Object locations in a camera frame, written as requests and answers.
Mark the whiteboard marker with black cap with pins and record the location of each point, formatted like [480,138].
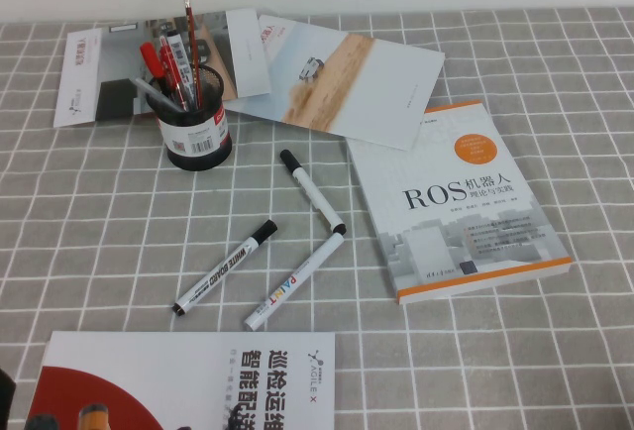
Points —
[223,269]

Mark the black mesh pen holder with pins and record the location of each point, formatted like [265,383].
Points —
[198,125]

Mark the grey pen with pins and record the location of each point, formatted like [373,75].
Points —
[156,93]

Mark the slim red pen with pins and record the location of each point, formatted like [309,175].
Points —
[171,68]

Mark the thick red-capped pen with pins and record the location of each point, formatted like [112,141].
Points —
[149,58]

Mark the plain white black-capped marker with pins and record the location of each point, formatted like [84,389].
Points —
[310,188]

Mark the white paint marker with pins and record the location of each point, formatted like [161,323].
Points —
[292,281]

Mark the brochure with desert vehicle photo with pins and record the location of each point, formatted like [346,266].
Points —
[347,88]

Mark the white orange ROS book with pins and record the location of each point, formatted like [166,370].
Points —
[446,222]

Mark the white barcode marker black cap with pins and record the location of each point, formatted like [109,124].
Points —
[179,56]

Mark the red pencil with eraser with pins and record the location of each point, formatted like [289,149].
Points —
[191,38]

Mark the white red AgileX brochure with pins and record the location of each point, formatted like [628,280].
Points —
[198,375]

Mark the grey checkered tablecloth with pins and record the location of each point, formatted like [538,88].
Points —
[99,251]

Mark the brochure with office photo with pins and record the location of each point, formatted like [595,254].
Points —
[114,68]

